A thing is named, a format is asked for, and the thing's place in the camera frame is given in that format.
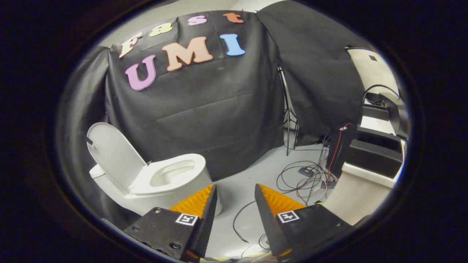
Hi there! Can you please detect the large black box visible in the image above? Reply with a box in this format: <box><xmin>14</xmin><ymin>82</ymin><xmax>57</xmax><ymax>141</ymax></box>
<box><xmin>346</xmin><ymin>139</ymin><xmax>403</xmax><ymax>179</ymax></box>

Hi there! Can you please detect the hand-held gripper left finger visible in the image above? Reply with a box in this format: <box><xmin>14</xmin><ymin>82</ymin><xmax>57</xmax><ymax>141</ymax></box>
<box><xmin>122</xmin><ymin>184</ymin><xmax>219</xmax><ymax>263</ymax></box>

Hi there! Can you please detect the tangle of floor cables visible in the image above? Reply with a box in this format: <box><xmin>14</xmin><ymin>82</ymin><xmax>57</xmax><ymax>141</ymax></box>
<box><xmin>276</xmin><ymin>135</ymin><xmax>342</xmax><ymax>205</ymax></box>

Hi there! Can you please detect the medium black box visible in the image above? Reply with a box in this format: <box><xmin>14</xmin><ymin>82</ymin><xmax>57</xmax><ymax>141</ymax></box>
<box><xmin>356</xmin><ymin>126</ymin><xmax>403</xmax><ymax>153</ymax></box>

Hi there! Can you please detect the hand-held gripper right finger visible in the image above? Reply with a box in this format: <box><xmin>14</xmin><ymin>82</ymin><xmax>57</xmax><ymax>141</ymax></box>
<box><xmin>254</xmin><ymin>183</ymin><xmax>355</xmax><ymax>263</ymax></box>

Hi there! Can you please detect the white side table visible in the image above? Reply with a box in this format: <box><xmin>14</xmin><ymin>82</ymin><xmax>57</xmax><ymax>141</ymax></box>
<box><xmin>324</xmin><ymin>110</ymin><xmax>406</xmax><ymax>225</ymax></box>

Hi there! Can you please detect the black floor cable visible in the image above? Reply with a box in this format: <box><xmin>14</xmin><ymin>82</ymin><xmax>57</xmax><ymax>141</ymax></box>
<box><xmin>233</xmin><ymin>200</ymin><xmax>256</xmax><ymax>243</ymax></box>

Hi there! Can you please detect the black backdrop cloth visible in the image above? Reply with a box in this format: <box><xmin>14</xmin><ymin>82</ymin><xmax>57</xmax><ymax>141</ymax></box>
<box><xmin>57</xmin><ymin>0</ymin><xmax>370</xmax><ymax>223</ymax></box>

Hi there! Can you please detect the grey curved device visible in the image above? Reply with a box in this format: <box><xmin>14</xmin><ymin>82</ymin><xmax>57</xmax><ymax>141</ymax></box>
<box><xmin>378</xmin><ymin>92</ymin><xmax>410</xmax><ymax>139</ymax></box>

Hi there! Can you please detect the white ceramic toilet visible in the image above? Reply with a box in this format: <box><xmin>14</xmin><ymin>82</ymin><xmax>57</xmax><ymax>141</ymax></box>
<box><xmin>89</xmin><ymin>153</ymin><xmax>223</xmax><ymax>218</ymax></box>

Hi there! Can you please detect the black looped cable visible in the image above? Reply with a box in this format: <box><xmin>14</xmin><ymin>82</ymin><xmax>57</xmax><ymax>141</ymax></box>
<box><xmin>361</xmin><ymin>84</ymin><xmax>401</xmax><ymax>106</ymax></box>

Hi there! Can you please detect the black tripod stand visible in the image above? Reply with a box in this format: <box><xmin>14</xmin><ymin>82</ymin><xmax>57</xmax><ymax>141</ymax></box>
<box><xmin>277</xmin><ymin>66</ymin><xmax>300</xmax><ymax>156</ymax></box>

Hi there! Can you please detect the thin red wire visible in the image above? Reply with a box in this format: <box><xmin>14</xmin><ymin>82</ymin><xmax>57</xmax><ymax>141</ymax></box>
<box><xmin>327</xmin><ymin>122</ymin><xmax>351</xmax><ymax>183</ymax></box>

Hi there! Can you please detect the small black box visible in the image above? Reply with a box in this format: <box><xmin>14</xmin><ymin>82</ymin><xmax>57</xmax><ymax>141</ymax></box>
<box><xmin>362</xmin><ymin>105</ymin><xmax>390</xmax><ymax>121</ymax></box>

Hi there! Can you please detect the white cabinet panel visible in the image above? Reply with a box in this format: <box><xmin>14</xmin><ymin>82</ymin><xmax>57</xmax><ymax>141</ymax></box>
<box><xmin>346</xmin><ymin>46</ymin><xmax>399</xmax><ymax>97</ymax></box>

